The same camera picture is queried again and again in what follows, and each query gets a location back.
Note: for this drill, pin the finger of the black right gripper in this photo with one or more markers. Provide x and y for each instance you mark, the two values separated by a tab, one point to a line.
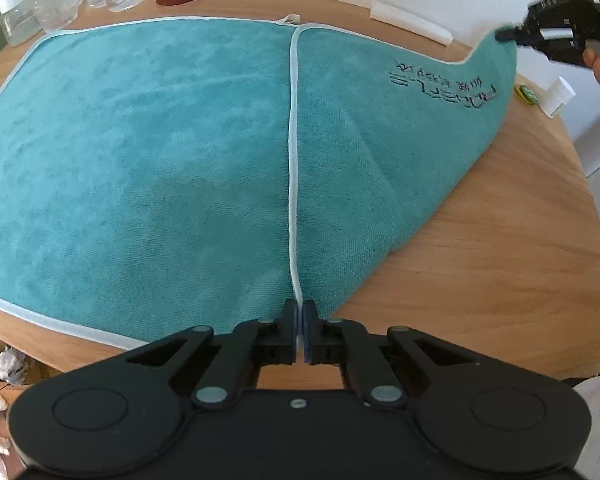
521	35

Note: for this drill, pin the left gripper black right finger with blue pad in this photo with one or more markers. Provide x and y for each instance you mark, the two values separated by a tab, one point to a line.
384	371

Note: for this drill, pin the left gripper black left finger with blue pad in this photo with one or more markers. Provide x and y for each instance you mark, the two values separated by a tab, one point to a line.
214	370

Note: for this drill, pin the teal microfiber towel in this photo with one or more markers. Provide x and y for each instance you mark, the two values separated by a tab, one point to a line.
161	174

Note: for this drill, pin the green yellow small object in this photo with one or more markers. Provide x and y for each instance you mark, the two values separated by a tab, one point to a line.
526	94

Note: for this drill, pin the small white plastic bottle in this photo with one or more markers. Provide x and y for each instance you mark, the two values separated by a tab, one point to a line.
556	97

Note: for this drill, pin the white foam block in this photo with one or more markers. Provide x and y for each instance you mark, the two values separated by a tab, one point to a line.
391	15

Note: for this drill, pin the clear jar white lid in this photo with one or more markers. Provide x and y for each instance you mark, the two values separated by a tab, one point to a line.
18	21

